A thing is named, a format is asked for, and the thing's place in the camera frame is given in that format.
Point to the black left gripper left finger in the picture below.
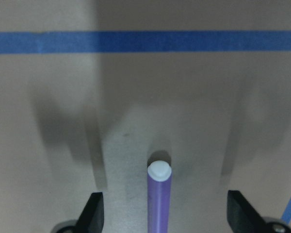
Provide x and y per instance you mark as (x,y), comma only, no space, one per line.
(91,219)

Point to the purple highlighter pen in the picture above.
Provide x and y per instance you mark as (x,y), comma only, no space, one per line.
(159,176)

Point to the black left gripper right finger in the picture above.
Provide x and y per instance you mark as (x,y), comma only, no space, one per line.
(241,216)

